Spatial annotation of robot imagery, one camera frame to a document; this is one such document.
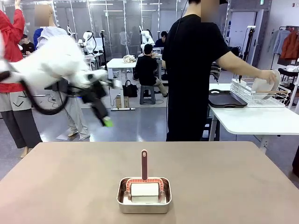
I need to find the white framed background desk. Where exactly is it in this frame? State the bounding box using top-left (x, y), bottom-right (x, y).
top-left (84, 53), bottom-right (104, 70)

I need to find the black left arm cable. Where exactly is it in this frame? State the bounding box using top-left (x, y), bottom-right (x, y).
top-left (0, 71), bottom-right (72, 116)

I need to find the mannequin in red jacket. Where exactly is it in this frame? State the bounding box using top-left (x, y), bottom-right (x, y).
top-left (0, 0), bottom-right (43, 158)

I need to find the black clothes rack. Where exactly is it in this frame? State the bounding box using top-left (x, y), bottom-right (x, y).
top-left (263, 25), bottom-right (299, 77)

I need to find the person in blue hoodie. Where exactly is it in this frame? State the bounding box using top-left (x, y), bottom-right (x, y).
top-left (33, 29), bottom-right (41, 49)

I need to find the pink handled lint roller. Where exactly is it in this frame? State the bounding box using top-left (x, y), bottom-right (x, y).
top-left (126, 149), bottom-right (166, 203)

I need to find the black light stand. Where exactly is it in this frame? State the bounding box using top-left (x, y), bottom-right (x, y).
top-left (100, 29), bottom-right (108, 71)

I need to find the orange hanging jacket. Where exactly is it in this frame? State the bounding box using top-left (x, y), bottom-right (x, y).
top-left (280, 29), bottom-right (299, 60)

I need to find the rectangular metal tin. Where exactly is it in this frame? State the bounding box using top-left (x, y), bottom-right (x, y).
top-left (116, 176), bottom-right (172, 214)

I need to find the person in black t-shirt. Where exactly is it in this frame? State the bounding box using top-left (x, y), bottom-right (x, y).
top-left (162, 0), bottom-right (232, 142)

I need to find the grey hanging shirt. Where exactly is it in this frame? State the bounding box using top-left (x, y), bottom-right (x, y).
top-left (268, 29), bottom-right (290, 56)

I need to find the white side table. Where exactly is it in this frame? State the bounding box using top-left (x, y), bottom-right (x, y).
top-left (207, 83), bottom-right (299, 152)

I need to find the cardboard box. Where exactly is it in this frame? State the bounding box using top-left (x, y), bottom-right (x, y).
top-left (115, 95), bottom-right (130, 109)

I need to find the white wire dish rack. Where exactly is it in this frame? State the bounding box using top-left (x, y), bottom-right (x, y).
top-left (230, 78), bottom-right (292, 108)

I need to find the seated person in black clothes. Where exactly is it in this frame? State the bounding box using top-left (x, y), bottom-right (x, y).
top-left (134, 43), bottom-right (169, 98)

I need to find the seated person in black cap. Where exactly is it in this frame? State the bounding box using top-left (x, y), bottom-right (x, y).
top-left (20, 34), bottom-right (36, 56)

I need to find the person's right forearm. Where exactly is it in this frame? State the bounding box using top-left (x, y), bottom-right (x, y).
top-left (230, 58), bottom-right (263, 81)

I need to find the dark grey step stool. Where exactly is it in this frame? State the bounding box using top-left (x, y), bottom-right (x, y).
top-left (202, 114), bottom-right (218, 142)

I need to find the black camera tripod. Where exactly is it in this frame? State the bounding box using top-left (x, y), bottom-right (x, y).
top-left (242, 25), bottom-right (256, 64)

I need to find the black tote bag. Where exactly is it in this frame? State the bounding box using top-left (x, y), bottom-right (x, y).
top-left (122, 79), bottom-right (139, 98)

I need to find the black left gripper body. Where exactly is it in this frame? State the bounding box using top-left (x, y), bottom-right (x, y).
top-left (81, 84), bottom-right (110, 121)

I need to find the white background table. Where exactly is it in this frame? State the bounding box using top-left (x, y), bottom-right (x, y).
top-left (106, 58), bottom-right (141, 111)

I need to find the person's right hand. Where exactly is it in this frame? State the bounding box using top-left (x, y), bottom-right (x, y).
top-left (259, 69), bottom-right (278, 85)

